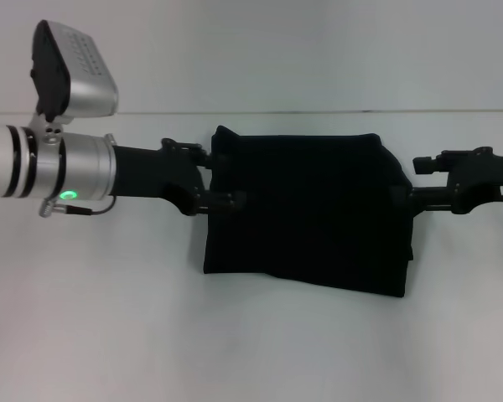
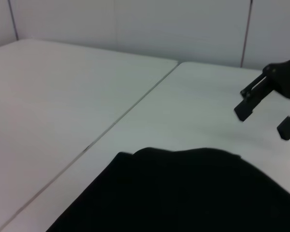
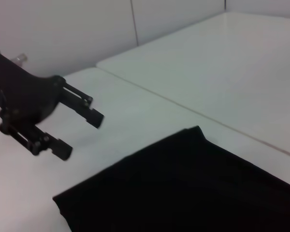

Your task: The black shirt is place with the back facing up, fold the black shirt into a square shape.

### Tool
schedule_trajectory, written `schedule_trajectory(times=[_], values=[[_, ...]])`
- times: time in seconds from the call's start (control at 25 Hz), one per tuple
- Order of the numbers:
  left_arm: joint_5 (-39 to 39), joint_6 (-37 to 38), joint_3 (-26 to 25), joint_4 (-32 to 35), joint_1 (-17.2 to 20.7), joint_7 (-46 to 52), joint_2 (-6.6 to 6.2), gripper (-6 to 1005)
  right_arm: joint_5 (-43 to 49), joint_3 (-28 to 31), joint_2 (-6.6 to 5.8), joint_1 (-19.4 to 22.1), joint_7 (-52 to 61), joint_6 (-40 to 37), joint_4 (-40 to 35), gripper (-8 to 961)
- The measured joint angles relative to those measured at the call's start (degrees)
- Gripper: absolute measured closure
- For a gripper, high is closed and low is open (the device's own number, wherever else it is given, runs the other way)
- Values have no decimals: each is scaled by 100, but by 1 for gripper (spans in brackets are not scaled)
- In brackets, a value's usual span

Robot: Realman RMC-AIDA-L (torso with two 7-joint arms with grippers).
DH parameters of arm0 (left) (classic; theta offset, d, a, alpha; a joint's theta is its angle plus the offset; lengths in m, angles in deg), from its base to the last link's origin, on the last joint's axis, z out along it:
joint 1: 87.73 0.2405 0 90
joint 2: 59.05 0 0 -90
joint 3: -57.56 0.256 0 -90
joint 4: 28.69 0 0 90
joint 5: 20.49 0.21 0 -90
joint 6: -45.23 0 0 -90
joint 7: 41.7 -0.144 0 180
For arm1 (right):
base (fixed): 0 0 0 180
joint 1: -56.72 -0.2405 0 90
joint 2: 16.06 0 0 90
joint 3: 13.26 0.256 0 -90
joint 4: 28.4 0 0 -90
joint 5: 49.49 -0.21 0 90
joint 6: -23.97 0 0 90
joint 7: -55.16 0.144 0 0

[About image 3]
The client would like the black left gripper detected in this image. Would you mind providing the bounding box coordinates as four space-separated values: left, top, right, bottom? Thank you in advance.
0 50 105 161

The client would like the black t-shirt with FREE print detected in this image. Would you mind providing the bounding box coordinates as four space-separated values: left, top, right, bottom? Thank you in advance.
52 125 290 232

